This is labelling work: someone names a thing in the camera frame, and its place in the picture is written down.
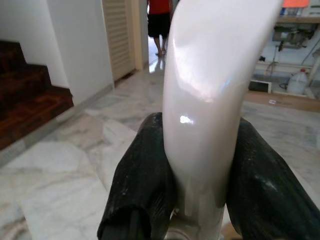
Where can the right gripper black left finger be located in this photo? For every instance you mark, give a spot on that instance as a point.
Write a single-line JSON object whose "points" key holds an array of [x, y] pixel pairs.
{"points": [[140, 180]]}

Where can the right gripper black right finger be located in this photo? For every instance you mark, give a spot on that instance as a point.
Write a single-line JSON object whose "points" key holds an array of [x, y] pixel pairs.
{"points": [[265, 195]]}

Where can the flat brown cardboard sheet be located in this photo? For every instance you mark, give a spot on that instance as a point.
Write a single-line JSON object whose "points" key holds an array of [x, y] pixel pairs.
{"points": [[287, 101]]}

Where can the black and white box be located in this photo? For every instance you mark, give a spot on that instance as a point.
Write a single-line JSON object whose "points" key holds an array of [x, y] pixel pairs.
{"points": [[257, 86]]}

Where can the white plastic jug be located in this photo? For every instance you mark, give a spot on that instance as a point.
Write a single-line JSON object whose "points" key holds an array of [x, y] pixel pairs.
{"points": [[297, 83]]}

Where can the dark brown wooden staircase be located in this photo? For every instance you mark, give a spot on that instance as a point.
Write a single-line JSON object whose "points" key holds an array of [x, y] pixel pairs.
{"points": [[25, 95]]}

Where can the beige louvered door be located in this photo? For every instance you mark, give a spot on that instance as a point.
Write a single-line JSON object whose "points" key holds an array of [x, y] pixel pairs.
{"points": [[120, 37]]}

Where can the person in red shirt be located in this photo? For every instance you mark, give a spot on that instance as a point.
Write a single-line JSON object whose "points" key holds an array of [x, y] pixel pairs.
{"points": [[158, 22]]}

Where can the cluttered wooden shelf unit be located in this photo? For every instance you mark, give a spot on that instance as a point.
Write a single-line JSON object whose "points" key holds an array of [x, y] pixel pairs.
{"points": [[292, 20]]}

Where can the orange box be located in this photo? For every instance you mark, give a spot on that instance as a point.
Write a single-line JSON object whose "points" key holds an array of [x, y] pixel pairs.
{"points": [[296, 3]]}

